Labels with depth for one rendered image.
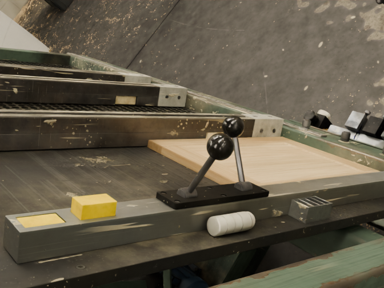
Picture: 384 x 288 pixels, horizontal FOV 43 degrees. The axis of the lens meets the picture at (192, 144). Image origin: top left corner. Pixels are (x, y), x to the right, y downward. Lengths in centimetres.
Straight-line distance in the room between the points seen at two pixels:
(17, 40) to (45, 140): 402
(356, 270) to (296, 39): 250
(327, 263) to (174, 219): 22
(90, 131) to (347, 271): 66
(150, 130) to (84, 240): 57
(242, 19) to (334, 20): 70
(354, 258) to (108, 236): 31
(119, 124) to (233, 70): 210
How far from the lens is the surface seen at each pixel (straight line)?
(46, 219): 63
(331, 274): 59
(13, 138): 102
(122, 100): 167
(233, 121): 81
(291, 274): 57
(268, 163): 116
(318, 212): 89
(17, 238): 60
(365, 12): 294
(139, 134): 115
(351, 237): 99
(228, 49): 331
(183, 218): 72
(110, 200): 65
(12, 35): 502
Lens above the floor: 202
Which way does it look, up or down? 42 degrees down
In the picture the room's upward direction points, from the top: 52 degrees counter-clockwise
